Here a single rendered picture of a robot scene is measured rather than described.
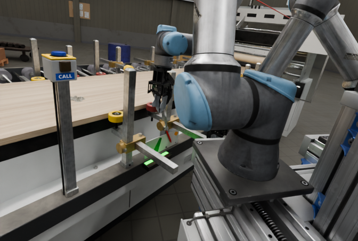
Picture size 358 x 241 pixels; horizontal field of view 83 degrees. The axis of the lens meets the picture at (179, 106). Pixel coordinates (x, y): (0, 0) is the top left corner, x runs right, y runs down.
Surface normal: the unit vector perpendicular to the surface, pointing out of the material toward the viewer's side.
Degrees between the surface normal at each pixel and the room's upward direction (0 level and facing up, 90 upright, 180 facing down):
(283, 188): 0
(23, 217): 0
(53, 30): 90
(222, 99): 73
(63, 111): 90
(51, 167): 90
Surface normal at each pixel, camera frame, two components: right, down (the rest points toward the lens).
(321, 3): -0.06, 0.27
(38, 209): 0.12, -0.93
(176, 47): 0.29, 0.37
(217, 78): 0.04, 0.09
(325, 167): -0.96, -0.01
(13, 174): 0.75, 0.32
